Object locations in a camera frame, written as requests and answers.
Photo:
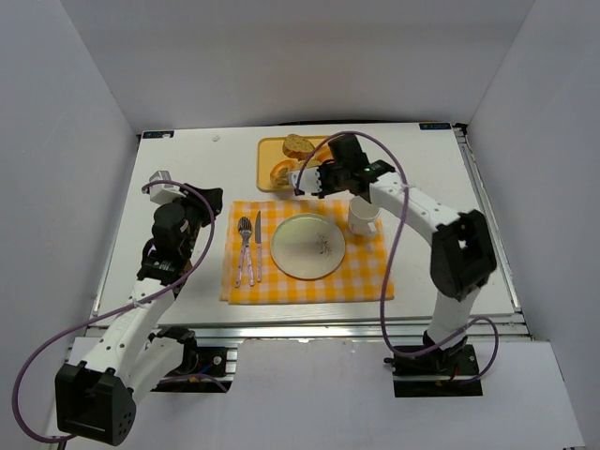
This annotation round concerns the blue corner label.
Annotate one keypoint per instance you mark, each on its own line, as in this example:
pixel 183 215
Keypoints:
pixel 434 126
pixel 158 134

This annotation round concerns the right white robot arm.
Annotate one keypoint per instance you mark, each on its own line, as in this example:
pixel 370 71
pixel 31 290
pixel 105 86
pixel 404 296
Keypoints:
pixel 462 256

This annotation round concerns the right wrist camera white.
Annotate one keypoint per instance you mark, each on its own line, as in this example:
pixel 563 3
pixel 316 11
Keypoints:
pixel 306 182

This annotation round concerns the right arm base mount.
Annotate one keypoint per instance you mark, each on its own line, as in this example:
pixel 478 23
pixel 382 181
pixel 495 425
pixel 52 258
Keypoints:
pixel 424 377

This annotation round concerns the table knife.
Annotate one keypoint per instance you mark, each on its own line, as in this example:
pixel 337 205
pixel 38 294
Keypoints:
pixel 258 243

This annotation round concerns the white paper cup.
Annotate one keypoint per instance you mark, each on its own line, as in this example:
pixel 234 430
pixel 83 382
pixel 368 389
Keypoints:
pixel 362 217

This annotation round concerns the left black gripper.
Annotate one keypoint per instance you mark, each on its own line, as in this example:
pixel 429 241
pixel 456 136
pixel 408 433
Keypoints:
pixel 202 202

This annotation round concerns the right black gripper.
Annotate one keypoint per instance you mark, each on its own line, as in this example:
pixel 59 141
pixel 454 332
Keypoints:
pixel 326 177

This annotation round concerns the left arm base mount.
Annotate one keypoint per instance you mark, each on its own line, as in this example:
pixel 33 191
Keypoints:
pixel 213 373

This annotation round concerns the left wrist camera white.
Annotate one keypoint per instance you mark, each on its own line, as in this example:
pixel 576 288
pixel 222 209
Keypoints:
pixel 164 192

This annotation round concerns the pale green plate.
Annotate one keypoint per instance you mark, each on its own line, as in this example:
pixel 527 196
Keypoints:
pixel 307 246

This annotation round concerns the yellow plastic tray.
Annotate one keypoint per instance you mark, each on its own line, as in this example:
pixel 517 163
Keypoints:
pixel 269 154

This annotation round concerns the blue corner label left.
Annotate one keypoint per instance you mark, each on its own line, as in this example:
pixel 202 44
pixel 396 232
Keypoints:
pixel 158 134

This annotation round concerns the yellow checkered cloth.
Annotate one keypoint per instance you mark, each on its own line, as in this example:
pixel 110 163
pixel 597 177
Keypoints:
pixel 359 278

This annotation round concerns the bagel ring bread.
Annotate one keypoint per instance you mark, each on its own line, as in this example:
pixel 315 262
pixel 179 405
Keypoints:
pixel 279 175

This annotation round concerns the blue corner label right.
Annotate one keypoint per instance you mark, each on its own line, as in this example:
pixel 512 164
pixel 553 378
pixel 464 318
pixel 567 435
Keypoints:
pixel 434 126

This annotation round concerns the silver spoon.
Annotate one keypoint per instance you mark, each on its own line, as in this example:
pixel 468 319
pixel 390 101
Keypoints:
pixel 241 253

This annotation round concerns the bread slice far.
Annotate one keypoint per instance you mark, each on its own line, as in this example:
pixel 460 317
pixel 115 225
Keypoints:
pixel 297 147

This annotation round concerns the silver fork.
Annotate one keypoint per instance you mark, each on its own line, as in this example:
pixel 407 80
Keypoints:
pixel 251 278

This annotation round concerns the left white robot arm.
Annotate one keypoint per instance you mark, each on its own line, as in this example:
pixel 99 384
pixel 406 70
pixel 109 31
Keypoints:
pixel 97 398

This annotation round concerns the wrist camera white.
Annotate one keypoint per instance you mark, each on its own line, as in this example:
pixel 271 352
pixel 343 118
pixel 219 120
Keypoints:
pixel 306 182
pixel 164 192

